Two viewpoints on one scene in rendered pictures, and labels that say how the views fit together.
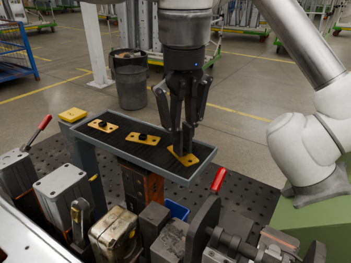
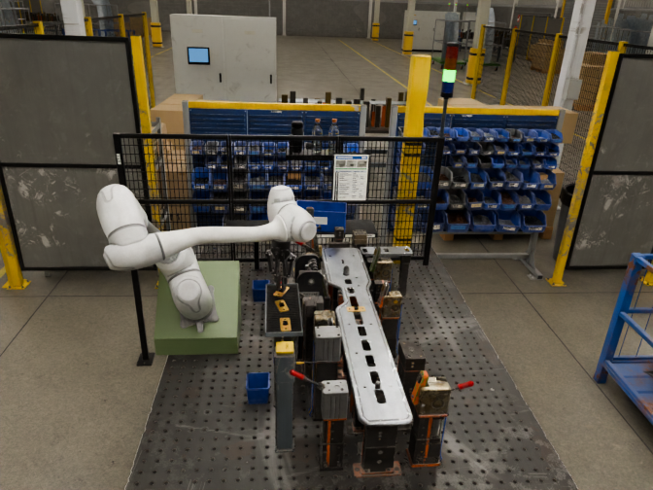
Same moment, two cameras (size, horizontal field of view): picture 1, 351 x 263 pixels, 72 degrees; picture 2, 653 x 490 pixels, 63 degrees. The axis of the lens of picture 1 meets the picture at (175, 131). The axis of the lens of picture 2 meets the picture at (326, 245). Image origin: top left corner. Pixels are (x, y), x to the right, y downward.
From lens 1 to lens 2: 2.31 m
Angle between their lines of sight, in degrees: 105
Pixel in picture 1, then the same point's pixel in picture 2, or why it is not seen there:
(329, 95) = (186, 255)
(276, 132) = (202, 291)
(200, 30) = not seen: hidden behind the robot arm
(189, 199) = (220, 401)
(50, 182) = (333, 332)
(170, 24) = not seen: hidden behind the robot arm
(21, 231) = (354, 361)
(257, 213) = (206, 362)
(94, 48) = not seen: outside the picture
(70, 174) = (322, 330)
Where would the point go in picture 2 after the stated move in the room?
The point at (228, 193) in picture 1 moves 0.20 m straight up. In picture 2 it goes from (194, 381) to (191, 344)
